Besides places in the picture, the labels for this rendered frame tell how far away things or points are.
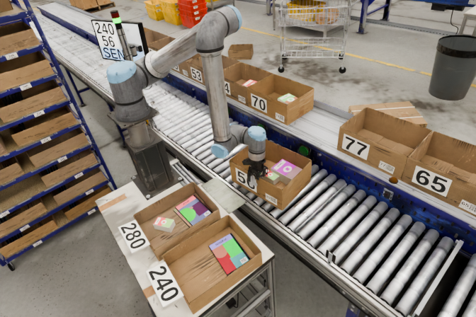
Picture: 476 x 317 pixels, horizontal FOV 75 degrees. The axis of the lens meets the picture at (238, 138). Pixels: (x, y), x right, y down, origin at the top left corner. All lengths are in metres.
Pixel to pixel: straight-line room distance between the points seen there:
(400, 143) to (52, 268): 2.68
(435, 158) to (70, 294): 2.58
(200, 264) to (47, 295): 1.51
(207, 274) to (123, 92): 0.98
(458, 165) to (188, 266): 1.51
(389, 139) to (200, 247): 1.29
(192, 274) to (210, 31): 1.09
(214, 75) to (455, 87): 3.53
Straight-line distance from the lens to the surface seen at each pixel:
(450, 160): 2.04
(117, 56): 2.63
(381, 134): 2.12
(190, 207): 1.81
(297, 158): 1.88
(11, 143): 2.69
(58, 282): 2.89
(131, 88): 1.67
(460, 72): 4.36
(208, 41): 1.27
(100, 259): 2.84
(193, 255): 1.65
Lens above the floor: 2.12
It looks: 37 degrees down
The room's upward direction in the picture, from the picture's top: 7 degrees counter-clockwise
